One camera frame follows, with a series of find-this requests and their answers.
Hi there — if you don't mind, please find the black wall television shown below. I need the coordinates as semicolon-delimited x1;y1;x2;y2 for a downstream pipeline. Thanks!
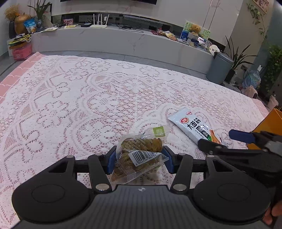
60;0;157;5

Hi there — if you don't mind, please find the pink storage basket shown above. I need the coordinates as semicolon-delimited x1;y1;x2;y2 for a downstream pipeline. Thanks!
12;43;32;61

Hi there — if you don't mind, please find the blue water jug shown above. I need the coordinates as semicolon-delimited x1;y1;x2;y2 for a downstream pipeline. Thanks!
242;70;261;89

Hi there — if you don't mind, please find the gold vase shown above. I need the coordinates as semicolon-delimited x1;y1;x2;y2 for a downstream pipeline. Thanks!
14;13;32;35

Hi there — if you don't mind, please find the grey tv console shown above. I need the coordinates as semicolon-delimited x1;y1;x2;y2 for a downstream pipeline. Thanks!
32;26;214;74

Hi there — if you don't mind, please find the green raisin snack packet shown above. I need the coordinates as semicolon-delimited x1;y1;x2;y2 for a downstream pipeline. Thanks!
110;125;170;186

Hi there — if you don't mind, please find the pink lace tablecloth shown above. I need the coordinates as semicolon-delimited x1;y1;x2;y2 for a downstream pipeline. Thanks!
1;53;265;228

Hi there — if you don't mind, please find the white latiao snack packet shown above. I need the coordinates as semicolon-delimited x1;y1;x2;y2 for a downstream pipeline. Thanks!
168;107;227;146

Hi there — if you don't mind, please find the potted snake plant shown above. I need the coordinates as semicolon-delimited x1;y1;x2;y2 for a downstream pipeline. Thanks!
225;37;257;83

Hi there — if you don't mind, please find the pink bucket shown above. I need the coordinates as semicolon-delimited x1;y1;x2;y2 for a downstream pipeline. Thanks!
267;95;279;111

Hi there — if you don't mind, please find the left potted green plant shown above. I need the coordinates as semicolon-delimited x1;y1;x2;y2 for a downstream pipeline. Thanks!
28;0;51;29

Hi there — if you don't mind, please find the brown teddy bear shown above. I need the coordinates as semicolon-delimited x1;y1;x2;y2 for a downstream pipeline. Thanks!
189;24;202;36

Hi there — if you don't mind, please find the orange cardboard box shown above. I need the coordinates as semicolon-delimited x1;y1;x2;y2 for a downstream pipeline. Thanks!
247;108;282;150

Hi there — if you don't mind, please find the hanging vine plant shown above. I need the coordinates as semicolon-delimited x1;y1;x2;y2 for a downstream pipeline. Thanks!
247;3;268;39

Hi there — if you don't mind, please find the person right hand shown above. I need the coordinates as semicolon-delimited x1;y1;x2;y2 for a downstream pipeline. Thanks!
262;200;282;226

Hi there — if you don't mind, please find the framed wall picture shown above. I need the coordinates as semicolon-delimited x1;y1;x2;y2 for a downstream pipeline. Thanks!
253;0;269;11

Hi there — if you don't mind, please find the white wifi router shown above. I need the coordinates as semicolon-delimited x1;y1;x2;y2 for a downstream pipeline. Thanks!
90;13;109;29

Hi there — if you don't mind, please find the grey trash bin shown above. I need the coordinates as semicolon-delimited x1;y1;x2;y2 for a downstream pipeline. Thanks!
206;52;234;84

